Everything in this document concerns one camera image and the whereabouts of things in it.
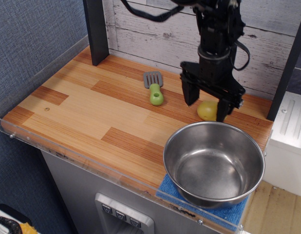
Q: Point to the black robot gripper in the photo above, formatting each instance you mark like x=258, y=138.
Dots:
x=213, y=75

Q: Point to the yellow potato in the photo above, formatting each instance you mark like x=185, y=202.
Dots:
x=207, y=110

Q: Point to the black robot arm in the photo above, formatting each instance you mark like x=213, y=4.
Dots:
x=220, y=26

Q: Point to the stainless steel pot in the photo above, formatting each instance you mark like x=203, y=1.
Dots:
x=212, y=164

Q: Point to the white toy sink unit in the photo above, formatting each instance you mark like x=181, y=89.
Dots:
x=283, y=149

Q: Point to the blue cloth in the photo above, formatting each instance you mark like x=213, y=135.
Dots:
x=228, y=218

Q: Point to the silver dispenser panel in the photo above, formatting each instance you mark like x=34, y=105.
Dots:
x=117, y=218

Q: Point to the grey toy fridge cabinet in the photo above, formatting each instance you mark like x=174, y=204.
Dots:
x=78, y=187

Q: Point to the green handled grey spatula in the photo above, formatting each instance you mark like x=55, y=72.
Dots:
x=153, y=81

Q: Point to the black right vertical post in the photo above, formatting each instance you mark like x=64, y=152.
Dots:
x=286, y=76

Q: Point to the black vertical post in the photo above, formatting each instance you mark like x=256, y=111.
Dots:
x=96, y=28
x=286, y=76

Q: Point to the black left vertical post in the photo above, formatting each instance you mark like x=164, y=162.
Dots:
x=96, y=28

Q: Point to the clear acrylic guard rail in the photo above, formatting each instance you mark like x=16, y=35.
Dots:
x=97, y=116

